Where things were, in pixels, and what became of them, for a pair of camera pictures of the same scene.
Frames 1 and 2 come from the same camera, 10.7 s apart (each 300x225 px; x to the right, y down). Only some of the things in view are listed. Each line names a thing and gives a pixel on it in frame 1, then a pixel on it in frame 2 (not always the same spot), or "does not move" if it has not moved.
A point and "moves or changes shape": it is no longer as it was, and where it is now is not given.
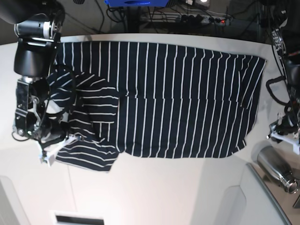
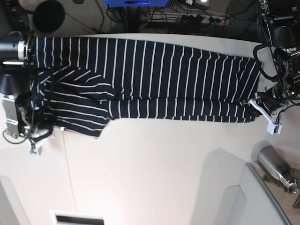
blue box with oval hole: x=136 y=3 does not move
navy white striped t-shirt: x=152 y=100 moves or changes shape
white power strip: x=197 y=18 does not move
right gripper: x=285 y=125 → x=271 y=100
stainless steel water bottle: x=273 y=161 does not move
